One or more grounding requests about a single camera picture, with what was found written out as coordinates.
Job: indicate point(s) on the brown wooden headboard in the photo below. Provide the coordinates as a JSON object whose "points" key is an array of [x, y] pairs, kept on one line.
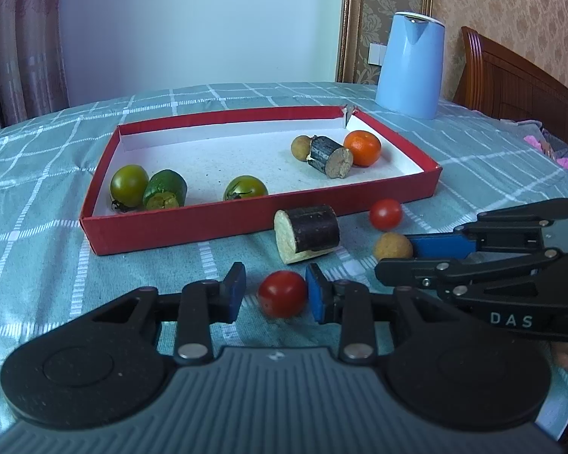
{"points": [[501, 80]]}

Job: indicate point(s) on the red cardboard tray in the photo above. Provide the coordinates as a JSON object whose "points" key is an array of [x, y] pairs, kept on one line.
{"points": [[170, 231]]}

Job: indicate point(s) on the teal checked cloth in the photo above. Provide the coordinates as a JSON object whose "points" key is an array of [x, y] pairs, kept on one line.
{"points": [[38, 246]]}

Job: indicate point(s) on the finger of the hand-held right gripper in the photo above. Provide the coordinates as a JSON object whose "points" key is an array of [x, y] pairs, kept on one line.
{"points": [[421, 272], [440, 245]]}

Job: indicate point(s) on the large purple eggplant piece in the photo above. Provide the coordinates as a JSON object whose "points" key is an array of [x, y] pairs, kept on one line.
{"points": [[310, 231]]}

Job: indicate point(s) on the light blue kettle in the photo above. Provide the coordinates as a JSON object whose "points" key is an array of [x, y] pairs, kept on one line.
{"points": [[409, 66]]}

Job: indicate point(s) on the orange tangerine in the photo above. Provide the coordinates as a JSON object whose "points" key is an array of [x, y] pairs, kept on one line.
{"points": [[362, 148]]}

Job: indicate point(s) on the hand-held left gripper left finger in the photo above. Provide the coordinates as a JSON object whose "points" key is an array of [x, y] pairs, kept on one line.
{"points": [[232, 293]]}

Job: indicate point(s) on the pink patterned curtain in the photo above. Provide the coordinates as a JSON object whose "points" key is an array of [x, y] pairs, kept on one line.
{"points": [[19, 33]]}

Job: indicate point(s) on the green cucumber piece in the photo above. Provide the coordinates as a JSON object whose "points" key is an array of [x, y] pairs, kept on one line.
{"points": [[163, 189]]}

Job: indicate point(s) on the green tomato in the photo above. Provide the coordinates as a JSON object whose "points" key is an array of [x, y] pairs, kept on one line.
{"points": [[129, 185], [245, 188]]}

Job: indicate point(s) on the small brown potato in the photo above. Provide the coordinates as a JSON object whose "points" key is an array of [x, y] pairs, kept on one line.
{"points": [[393, 247], [300, 147]]}

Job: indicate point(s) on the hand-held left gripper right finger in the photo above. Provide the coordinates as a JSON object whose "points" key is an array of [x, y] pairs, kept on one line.
{"points": [[318, 295]]}

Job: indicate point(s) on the red cherry tomato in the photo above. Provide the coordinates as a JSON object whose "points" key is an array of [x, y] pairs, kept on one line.
{"points": [[283, 293], [386, 213]]}

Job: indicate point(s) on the small purple eggplant piece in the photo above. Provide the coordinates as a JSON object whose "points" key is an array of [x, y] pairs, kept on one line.
{"points": [[329, 155]]}

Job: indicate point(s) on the white wall socket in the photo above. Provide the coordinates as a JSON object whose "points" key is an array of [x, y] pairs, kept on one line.
{"points": [[375, 53]]}

